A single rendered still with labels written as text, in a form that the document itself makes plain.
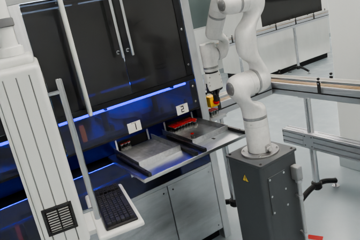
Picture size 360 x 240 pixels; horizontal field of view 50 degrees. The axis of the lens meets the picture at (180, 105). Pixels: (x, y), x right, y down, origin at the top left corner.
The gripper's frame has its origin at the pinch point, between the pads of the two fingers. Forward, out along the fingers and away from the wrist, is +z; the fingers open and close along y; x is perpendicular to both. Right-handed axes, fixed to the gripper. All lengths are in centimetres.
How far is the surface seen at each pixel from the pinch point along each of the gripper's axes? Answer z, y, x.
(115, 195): 28, 72, 4
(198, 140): 20.5, 15.8, -1.8
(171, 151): 20.7, 34.3, -2.0
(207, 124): 21.7, -5.4, -22.5
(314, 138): 58, -85, -7
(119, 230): 30, 82, 30
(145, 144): 22, 36, -31
